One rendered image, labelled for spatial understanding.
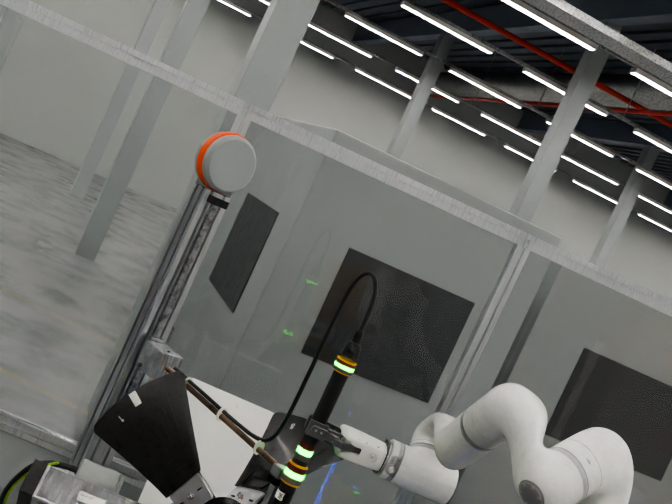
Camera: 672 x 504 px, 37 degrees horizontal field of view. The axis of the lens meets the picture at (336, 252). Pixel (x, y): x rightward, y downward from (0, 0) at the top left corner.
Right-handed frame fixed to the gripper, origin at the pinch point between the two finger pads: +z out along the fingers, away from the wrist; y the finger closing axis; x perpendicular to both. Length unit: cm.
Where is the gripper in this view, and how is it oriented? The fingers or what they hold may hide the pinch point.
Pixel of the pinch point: (316, 426)
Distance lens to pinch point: 208.7
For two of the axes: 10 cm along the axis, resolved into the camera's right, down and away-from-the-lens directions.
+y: -0.7, -0.9, 9.9
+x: 4.3, -9.0, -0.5
